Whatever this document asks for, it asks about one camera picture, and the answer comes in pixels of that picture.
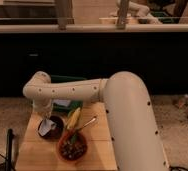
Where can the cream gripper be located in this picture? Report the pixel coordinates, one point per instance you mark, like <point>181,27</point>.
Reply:
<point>43,108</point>

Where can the white towel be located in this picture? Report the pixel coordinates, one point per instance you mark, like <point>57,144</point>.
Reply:
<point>46,126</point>

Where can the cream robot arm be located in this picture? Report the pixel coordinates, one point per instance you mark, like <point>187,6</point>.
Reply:
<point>137,144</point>

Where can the dark purple bowl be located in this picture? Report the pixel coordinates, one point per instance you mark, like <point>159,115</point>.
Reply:
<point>57,132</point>

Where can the orange bowl with food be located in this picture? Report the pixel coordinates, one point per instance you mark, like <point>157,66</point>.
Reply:
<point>72,147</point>

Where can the green tray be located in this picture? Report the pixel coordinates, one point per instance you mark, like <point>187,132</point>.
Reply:
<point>61,105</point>

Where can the metal spoon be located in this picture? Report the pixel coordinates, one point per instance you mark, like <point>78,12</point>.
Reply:
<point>87,123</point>

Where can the black stand pole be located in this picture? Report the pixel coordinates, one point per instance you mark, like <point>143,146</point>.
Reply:
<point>8,164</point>

